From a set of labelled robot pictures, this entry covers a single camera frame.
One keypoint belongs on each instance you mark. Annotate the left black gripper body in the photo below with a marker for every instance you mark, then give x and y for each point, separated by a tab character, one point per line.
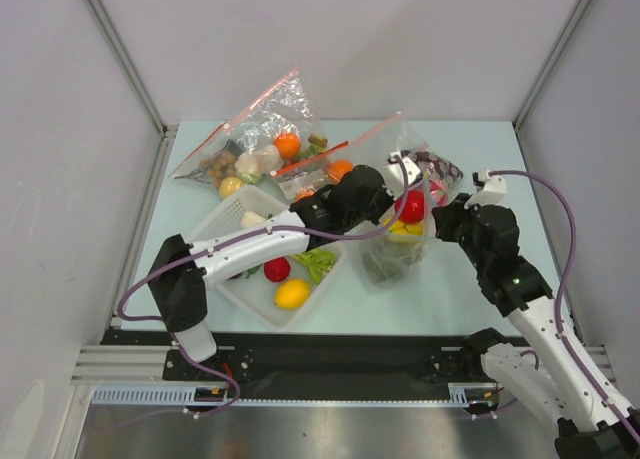
380	202

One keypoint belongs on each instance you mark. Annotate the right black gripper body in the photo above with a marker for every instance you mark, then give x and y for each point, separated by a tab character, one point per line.
445	221

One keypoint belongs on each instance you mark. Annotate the yellow fake banana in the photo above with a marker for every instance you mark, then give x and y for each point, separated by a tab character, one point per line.
400	231

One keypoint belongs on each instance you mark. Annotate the red fake apple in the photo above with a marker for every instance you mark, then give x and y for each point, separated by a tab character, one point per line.
414	209

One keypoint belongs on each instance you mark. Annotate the blue zip clear bag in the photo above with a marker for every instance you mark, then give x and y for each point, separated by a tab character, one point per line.
429	237

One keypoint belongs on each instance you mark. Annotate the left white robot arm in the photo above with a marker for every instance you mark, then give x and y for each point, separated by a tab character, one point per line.
182	272

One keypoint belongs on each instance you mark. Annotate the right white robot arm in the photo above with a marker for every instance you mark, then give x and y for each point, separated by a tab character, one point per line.
569	393

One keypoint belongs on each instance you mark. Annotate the orange fake tangerine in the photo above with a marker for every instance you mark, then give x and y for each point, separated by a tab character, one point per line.
338	169
304	194

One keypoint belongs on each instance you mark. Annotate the red zip bag with strawberries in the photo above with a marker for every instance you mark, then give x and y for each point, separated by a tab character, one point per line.
396	134

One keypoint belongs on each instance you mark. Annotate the red zip bag with oranges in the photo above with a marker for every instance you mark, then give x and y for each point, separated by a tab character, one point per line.
310	173

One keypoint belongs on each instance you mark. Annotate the orange fake orange in bag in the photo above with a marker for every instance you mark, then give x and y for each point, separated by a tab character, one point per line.
288	145

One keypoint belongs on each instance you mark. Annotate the large crinkled red zip bag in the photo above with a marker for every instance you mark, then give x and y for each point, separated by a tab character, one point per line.
283	107

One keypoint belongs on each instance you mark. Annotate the red fake tomato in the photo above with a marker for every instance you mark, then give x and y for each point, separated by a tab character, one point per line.
277	270

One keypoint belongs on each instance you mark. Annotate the yellow fake lemon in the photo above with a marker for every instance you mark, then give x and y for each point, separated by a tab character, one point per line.
292	294

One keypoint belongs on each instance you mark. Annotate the white fake green onion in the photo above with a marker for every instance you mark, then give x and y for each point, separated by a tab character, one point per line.
251	219

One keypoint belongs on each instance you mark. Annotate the white fake cauliflower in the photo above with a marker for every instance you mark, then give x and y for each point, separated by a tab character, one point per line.
259	162

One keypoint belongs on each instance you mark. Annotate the yellow fake egg fruit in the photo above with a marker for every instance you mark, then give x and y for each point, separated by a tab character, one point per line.
229	186

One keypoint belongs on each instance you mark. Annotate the small bag with brown grapes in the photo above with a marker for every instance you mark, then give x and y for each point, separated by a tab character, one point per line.
212	161

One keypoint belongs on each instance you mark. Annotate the white plastic basket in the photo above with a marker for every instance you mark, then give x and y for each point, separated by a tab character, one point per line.
252	291

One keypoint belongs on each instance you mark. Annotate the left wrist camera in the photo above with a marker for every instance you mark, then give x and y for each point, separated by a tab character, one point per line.
400	174

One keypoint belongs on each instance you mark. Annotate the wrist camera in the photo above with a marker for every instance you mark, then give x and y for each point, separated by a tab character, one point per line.
400	174
491	189

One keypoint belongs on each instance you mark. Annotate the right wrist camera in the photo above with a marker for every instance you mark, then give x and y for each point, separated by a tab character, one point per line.
491	189

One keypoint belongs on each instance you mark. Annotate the white slotted cable duct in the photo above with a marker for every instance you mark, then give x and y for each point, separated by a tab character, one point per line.
442	395

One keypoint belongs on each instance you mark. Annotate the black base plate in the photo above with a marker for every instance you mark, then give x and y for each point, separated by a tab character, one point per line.
264	360

